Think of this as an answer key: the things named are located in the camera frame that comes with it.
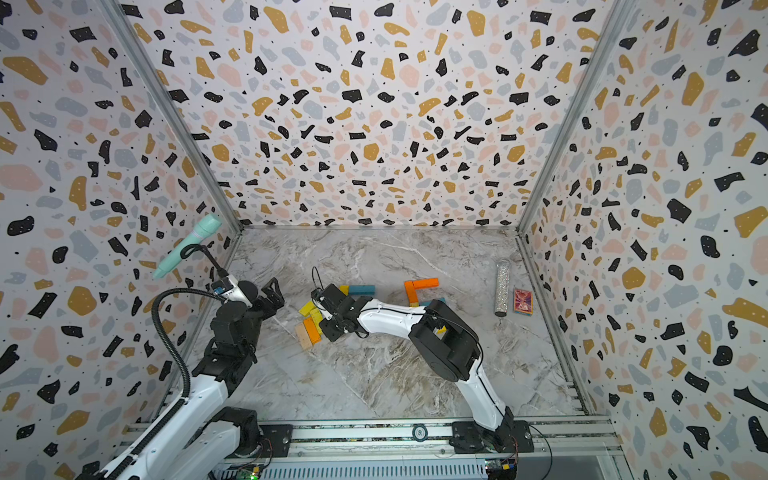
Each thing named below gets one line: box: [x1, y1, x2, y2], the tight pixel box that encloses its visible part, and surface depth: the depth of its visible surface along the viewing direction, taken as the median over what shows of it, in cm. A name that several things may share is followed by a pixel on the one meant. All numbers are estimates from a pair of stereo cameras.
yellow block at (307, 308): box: [298, 300, 316, 317], surface depth 99 cm
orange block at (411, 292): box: [404, 281, 419, 303], surface depth 105 cm
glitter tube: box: [494, 260, 511, 317], surface depth 102 cm
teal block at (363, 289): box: [349, 285, 377, 295], surface depth 105 cm
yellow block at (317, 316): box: [309, 308, 323, 333], surface depth 97 cm
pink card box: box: [514, 288, 535, 317], surface depth 102 cm
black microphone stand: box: [180, 243, 230, 278], surface depth 80 cm
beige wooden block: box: [294, 322, 313, 350], surface depth 92 cm
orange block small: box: [304, 317, 322, 344], surface depth 94 cm
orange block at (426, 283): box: [413, 278, 439, 289], surface depth 107 cm
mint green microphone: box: [152, 213, 223, 279], surface depth 78 cm
